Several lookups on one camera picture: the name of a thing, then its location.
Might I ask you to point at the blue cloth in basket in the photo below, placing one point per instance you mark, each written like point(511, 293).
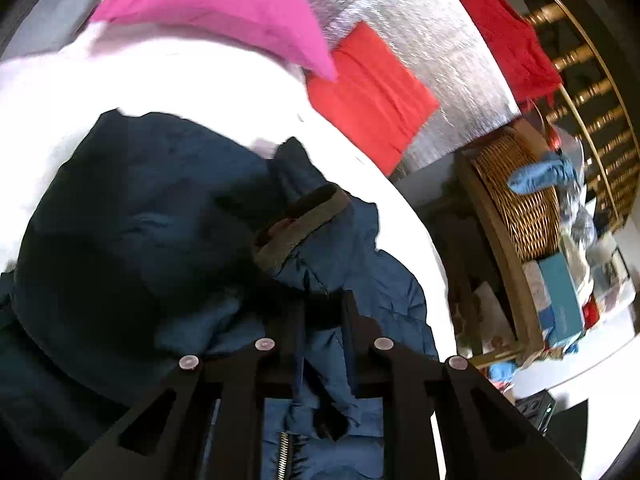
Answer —
point(540, 175)

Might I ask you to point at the wicker basket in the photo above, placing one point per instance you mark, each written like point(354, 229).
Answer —
point(527, 220)

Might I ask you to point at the grey cushion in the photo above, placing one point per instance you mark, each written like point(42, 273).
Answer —
point(40, 20)

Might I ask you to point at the navy blue puffer jacket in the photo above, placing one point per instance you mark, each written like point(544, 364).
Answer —
point(150, 210)

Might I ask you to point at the pink pillow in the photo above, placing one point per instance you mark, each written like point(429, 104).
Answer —
point(225, 5)

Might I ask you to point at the clear plastic bag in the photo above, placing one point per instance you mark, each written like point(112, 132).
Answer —
point(577, 230)

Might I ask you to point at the wooden spindle railing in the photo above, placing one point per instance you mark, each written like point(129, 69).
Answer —
point(595, 90)

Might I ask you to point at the pale pink blanket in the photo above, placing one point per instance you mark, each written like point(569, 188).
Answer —
point(75, 85)

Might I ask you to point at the orange-red folded cloth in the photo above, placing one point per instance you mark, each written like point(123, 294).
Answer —
point(370, 100)

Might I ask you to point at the silver foil mat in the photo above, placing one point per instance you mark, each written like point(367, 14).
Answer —
point(425, 35)

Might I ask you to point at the teal box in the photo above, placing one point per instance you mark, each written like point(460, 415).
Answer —
point(562, 300)

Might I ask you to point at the black device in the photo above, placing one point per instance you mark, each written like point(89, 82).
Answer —
point(536, 410)

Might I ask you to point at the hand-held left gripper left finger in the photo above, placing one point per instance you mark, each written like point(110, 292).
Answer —
point(250, 377)

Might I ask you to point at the red cloth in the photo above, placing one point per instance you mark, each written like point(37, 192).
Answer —
point(500, 25)

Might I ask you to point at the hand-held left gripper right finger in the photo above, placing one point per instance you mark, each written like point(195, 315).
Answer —
point(361, 332)

